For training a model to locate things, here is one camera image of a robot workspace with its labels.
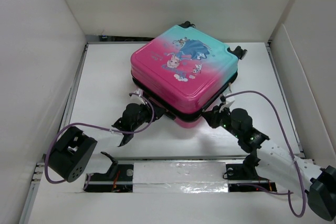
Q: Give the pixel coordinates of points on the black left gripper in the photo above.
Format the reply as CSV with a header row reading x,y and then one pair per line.
x,y
157,112

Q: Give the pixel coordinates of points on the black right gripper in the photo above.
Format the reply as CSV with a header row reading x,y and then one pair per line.
x,y
212,116

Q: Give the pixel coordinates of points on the pink and teal suitcase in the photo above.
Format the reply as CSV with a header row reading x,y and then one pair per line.
x,y
184,71

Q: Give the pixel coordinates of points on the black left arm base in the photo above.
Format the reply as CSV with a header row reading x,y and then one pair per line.
x,y
117,179

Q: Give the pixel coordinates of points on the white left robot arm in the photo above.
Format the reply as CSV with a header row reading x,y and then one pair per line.
x,y
71,149

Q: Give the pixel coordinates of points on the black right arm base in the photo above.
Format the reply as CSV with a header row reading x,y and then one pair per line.
x,y
242,180

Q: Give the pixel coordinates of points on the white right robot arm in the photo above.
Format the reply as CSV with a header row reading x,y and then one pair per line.
x,y
315,184

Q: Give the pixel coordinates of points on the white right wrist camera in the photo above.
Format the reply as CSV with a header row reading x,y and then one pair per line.
x,y
226,102

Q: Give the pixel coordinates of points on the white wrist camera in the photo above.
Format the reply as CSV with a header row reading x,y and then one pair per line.
x,y
226,102
136,97

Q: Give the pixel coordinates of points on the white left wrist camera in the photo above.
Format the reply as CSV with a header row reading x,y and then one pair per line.
x,y
136,97

